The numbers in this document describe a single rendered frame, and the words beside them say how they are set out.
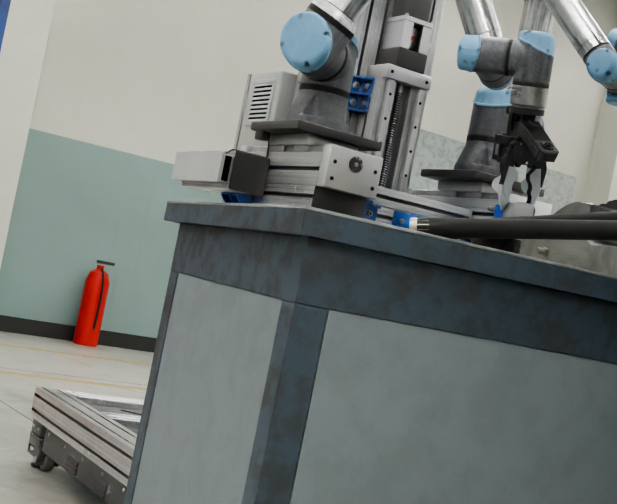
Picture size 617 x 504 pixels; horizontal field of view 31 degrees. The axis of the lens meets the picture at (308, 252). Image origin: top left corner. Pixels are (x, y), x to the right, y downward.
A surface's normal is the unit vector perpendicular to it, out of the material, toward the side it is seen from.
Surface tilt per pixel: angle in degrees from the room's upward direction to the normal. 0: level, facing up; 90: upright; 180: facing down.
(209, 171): 90
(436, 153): 90
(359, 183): 90
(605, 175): 90
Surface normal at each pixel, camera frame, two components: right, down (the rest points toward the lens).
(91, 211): 0.55, 0.09
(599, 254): -0.90, -0.19
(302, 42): -0.38, 0.02
